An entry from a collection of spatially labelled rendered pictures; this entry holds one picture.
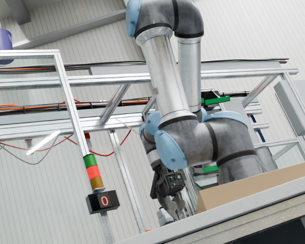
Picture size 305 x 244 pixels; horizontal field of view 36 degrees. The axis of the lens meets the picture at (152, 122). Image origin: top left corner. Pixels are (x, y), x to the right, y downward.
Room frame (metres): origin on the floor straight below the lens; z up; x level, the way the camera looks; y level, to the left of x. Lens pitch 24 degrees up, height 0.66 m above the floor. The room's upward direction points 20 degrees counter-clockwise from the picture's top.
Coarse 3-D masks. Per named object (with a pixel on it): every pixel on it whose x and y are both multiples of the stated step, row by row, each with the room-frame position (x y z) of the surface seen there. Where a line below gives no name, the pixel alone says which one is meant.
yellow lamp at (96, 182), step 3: (96, 177) 1.82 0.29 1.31; (99, 177) 1.83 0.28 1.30; (90, 180) 1.82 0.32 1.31; (93, 180) 1.82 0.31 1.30; (96, 180) 1.82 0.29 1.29; (99, 180) 1.82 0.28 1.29; (93, 183) 1.82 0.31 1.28; (96, 183) 1.82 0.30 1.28; (99, 183) 1.82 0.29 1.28; (102, 183) 1.83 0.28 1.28; (93, 186) 1.82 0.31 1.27; (96, 186) 1.82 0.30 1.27; (99, 186) 1.82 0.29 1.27; (102, 186) 1.83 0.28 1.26; (93, 189) 1.82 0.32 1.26
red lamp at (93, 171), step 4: (88, 168) 1.82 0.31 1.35; (92, 168) 1.82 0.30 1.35; (96, 168) 1.83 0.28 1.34; (88, 172) 1.82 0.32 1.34; (92, 172) 1.82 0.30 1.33; (96, 172) 1.82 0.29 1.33; (88, 176) 1.83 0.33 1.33; (92, 176) 1.82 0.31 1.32; (96, 176) 1.82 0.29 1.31; (100, 176) 1.84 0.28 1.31
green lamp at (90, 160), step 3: (87, 156) 1.82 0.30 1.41; (90, 156) 1.82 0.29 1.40; (93, 156) 1.83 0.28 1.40; (84, 159) 1.82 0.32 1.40; (87, 159) 1.82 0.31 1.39; (90, 159) 1.82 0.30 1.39; (93, 159) 1.82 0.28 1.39; (84, 162) 1.83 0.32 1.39; (87, 162) 1.82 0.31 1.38; (90, 162) 1.82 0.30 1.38; (93, 162) 1.82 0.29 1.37; (96, 162) 1.84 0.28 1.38; (87, 165) 1.82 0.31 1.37; (90, 165) 1.82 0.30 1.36; (93, 165) 1.82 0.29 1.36; (96, 165) 1.83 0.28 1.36
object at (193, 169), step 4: (192, 168) 1.98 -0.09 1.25; (196, 168) 1.95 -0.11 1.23; (200, 168) 1.91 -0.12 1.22; (204, 168) 1.89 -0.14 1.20; (208, 168) 1.90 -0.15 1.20; (212, 168) 1.91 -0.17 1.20; (216, 168) 1.91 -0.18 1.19; (192, 172) 1.99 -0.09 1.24; (196, 172) 1.96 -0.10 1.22; (200, 172) 1.92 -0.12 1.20; (204, 172) 1.89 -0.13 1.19; (208, 172) 1.90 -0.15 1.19
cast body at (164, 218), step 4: (160, 208) 1.83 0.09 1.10; (160, 212) 1.82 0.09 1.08; (164, 212) 1.82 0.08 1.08; (160, 216) 1.83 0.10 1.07; (164, 216) 1.81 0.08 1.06; (168, 216) 1.81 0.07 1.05; (160, 220) 1.84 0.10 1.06; (164, 220) 1.82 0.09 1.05; (168, 220) 1.81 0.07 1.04; (172, 220) 1.82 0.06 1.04; (160, 224) 1.85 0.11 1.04; (164, 224) 1.83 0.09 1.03
